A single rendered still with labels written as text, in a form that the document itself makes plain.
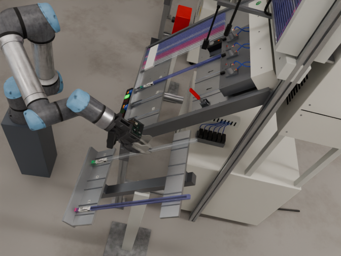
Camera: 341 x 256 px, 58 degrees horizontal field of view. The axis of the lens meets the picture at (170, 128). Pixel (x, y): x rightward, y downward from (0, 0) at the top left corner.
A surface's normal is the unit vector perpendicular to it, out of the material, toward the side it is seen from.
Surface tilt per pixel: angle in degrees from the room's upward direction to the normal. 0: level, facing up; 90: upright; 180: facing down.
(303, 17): 90
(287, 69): 90
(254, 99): 90
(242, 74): 44
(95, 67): 0
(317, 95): 90
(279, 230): 0
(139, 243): 0
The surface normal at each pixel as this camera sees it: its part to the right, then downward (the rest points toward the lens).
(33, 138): -0.05, 0.80
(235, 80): -0.55, -0.58
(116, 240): 0.19, -0.58
